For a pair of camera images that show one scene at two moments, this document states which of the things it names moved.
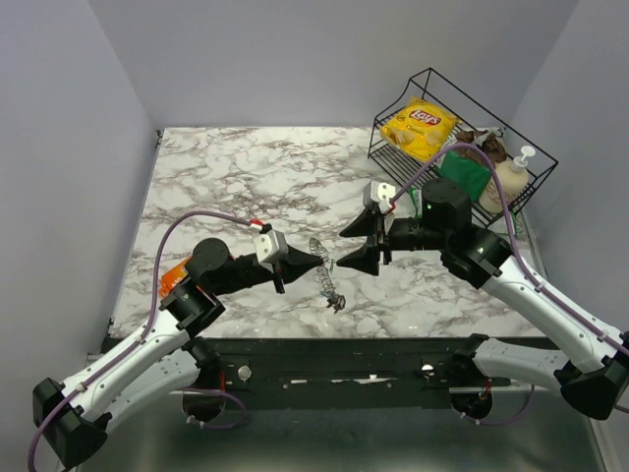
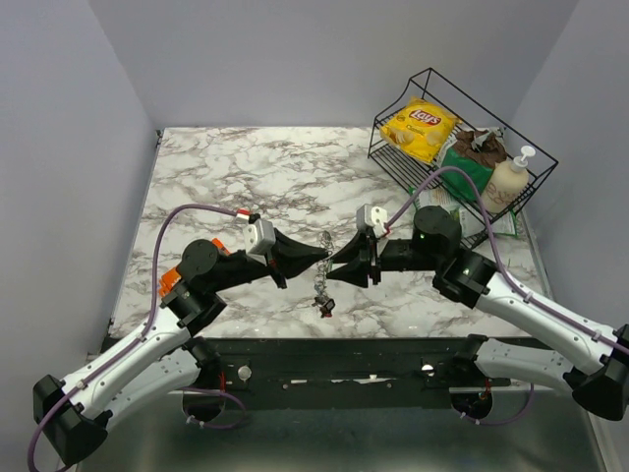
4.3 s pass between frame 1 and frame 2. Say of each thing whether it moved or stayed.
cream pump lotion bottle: stayed
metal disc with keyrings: moved
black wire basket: stayed
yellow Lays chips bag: stayed
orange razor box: stayed
